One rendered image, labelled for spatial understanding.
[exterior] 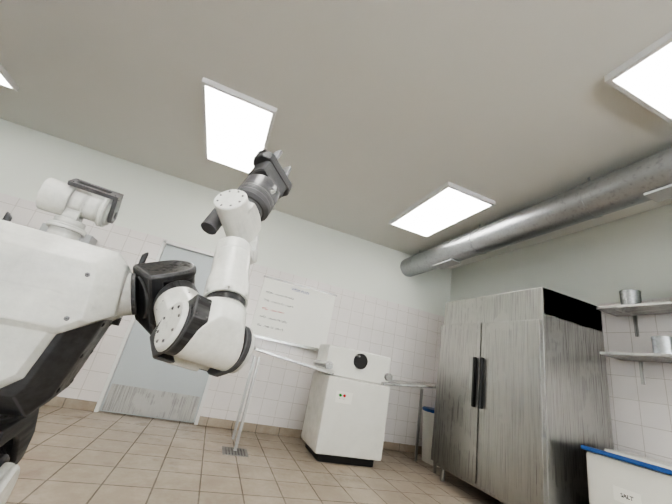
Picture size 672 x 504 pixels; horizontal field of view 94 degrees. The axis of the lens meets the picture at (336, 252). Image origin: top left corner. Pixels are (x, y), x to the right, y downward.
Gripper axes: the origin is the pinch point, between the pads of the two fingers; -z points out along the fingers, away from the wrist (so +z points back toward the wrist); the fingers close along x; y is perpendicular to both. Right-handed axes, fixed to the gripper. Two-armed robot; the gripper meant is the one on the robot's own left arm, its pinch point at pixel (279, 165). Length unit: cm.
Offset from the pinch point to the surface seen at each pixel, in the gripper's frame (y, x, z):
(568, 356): -88, -298, -114
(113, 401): 362, -196, 11
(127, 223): 372, -72, -161
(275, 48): 76, 16, -175
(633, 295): -146, -281, -166
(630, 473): -106, -297, -25
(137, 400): 346, -212, 2
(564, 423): -74, -313, -60
